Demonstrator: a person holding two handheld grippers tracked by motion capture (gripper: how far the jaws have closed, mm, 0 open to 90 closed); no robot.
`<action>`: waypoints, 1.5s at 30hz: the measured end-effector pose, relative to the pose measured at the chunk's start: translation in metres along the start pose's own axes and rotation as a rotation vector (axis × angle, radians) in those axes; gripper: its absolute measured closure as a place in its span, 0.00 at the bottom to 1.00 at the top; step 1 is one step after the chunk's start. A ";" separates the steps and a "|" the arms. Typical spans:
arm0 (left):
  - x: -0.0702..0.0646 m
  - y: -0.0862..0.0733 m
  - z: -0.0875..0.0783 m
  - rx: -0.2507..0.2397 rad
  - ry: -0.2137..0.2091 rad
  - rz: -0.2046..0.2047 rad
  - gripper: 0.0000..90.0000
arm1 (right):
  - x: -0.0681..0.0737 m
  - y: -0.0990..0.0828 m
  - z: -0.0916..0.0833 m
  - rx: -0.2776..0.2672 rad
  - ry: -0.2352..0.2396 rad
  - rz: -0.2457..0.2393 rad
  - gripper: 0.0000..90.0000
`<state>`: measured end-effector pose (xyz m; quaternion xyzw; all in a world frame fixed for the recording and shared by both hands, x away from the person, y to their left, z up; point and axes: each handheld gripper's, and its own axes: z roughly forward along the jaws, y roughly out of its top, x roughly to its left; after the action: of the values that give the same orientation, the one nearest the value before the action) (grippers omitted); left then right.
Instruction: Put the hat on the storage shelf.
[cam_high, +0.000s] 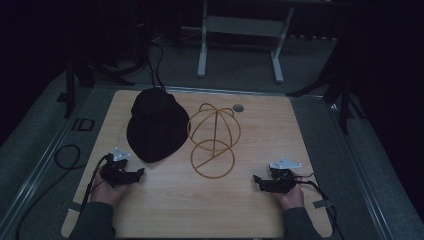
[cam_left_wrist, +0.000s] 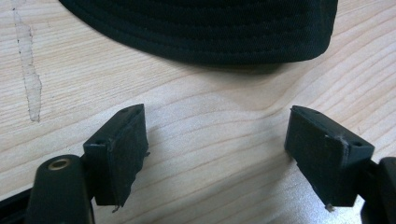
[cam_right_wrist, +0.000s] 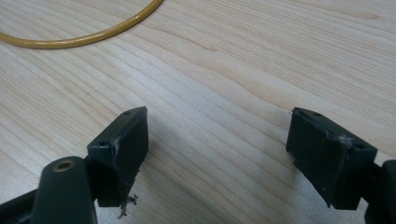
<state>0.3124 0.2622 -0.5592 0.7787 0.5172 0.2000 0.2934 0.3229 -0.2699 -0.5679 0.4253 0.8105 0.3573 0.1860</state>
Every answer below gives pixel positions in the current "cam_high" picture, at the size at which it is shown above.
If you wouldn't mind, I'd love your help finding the person's right hand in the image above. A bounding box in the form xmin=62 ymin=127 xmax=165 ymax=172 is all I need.
xmin=273 ymin=172 xmax=305 ymax=211

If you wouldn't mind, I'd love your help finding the black bucket hat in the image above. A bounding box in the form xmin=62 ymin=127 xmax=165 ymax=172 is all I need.
xmin=126 ymin=87 xmax=190 ymax=164

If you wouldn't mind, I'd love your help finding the black floor cable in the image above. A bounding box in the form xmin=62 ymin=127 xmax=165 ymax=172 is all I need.
xmin=14 ymin=143 xmax=88 ymax=240

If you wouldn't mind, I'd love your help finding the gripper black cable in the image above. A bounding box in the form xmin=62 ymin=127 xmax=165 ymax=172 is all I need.
xmin=79 ymin=153 xmax=111 ymax=214
xmin=293 ymin=172 xmax=345 ymax=240

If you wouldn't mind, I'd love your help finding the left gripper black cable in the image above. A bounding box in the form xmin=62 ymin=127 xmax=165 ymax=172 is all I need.
xmin=79 ymin=153 xmax=111 ymax=214

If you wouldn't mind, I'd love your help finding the gold wire hat stand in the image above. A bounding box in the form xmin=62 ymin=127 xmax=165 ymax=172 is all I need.
xmin=186 ymin=102 xmax=242 ymax=180

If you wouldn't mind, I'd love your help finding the person's left hand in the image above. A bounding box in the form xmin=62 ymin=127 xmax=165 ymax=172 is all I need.
xmin=90 ymin=166 xmax=130 ymax=208

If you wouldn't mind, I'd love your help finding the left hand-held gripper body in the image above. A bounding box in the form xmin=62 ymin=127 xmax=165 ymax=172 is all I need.
xmin=100 ymin=146 xmax=138 ymax=188

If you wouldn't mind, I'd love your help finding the white metal stand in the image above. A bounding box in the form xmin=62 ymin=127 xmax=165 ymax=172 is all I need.
xmin=196 ymin=0 xmax=296 ymax=84

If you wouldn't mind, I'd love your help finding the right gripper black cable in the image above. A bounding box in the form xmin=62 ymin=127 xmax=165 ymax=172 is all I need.
xmin=293 ymin=172 xmax=345 ymax=240

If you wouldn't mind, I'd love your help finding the black tripod stand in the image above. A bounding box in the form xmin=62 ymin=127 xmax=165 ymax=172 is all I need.
xmin=285 ymin=39 xmax=368 ymax=136
xmin=63 ymin=19 xmax=154 ymax=120

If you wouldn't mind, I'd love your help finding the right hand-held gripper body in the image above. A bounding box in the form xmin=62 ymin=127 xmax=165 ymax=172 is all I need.
xmin=260 ymin=157 xmax=304 ymax=195

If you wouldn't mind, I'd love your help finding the black cable behind hat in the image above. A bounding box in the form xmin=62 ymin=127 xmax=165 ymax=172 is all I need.
xmin=146 ymin=43 xmax=168 ymax=93

